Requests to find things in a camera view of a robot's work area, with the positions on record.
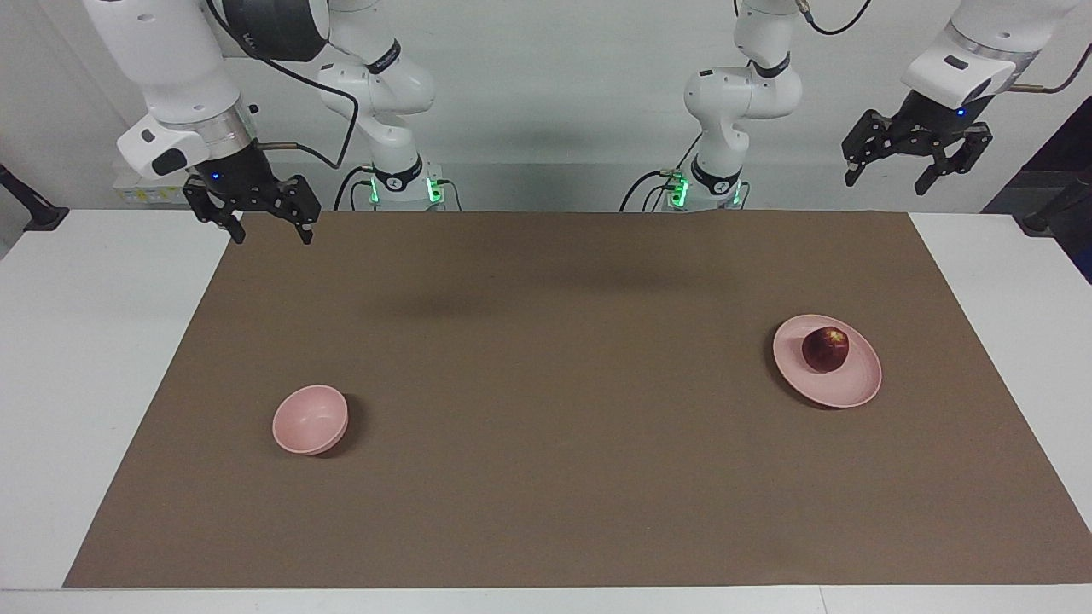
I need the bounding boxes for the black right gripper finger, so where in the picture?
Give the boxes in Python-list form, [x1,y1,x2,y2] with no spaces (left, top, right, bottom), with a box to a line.
[272,174,323,247]
[183,177,247,246]

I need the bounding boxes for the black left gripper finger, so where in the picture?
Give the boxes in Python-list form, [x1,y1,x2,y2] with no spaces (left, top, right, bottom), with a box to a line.
[915,125,994,198]
[841,110,893,188]

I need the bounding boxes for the dark red apple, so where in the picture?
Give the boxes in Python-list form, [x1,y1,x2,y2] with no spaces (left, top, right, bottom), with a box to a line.
[801,326,851,374]

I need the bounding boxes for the pink bowl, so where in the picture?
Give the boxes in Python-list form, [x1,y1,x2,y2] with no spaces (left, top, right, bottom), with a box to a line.
[272,385,350,455]

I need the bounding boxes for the pink plate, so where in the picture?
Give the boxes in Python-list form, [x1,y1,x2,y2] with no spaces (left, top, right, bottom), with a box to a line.
[772,314,883,409]

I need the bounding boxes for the dark equipment cabinet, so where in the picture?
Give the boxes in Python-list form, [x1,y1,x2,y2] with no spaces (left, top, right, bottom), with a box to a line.
[981,94,1092,287]

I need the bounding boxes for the black clamp stand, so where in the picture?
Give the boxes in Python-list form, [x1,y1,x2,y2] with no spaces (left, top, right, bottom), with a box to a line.
[1021,171,1092,238]
[0,162,71,233]

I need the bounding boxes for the brown table mat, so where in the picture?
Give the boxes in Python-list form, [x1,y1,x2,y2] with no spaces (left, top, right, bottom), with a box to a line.
[64,209,1092,589]

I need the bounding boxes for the white wall power box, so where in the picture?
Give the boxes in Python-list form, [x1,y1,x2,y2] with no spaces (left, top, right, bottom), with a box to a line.
[113,175,190,207]

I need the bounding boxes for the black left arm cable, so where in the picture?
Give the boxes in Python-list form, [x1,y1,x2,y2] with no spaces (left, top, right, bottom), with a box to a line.
[793,0,1092,95]

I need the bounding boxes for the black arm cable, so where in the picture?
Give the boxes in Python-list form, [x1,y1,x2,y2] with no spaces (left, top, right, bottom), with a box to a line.
[205,0,361,170]
[793,0,1092,95]

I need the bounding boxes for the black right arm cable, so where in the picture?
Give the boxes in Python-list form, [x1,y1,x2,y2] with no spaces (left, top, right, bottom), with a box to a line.
[205,0,361,170]

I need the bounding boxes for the white wall cable duct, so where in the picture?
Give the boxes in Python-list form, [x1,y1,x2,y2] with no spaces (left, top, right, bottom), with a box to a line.
[34,0,125,129]

